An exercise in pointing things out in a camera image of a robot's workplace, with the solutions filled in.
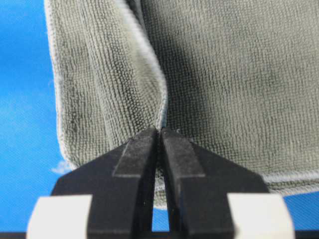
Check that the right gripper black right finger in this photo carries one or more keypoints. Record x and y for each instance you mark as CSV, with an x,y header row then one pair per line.
x,y
210,197

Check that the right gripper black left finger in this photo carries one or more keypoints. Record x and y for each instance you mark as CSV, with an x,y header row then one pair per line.
x,y
110,197

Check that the large grey microfibre towel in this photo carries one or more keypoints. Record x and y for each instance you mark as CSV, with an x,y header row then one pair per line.
x,y
121,66

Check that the blue table cover cloth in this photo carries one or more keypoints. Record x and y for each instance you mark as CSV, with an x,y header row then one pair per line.
x,y
25,124

